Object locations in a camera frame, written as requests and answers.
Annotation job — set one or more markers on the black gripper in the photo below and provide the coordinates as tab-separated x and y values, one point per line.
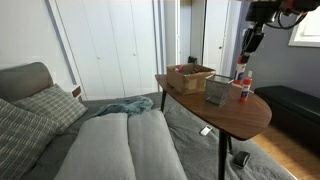
261	10

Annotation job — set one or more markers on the white room door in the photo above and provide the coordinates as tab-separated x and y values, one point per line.
215	33

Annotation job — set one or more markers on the small red object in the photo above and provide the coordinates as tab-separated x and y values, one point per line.
180	68

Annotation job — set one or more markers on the brown cardboard box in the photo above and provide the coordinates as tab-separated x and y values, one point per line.
186	83

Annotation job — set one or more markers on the dark wooden side table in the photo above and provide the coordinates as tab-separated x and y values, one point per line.
240	118

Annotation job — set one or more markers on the black bench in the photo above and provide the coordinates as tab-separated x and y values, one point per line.
293	106

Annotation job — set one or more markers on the white remote control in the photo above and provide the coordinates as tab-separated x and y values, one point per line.
205	130

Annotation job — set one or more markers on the white closet door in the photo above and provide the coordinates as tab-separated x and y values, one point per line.
90	46
136	46

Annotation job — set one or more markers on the small black device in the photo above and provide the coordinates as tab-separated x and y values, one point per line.
241	159

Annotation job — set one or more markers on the teal crumpled blanket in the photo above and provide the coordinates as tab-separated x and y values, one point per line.
130	106

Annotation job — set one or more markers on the plain light grey pillow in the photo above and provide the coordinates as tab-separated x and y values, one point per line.
150	146
100	150

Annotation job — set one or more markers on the white and wood nightstand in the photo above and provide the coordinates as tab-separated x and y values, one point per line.
76	91

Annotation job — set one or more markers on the grey plaid pillow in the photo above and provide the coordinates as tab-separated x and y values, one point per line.
53	105

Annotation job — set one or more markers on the grey upholstered headboard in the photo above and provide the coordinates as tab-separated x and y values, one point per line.
23	80

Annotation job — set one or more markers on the grey dashed pattern pillow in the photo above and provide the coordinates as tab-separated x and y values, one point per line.
20	140

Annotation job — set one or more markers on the white wall outlet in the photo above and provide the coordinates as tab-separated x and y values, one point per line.
250	73

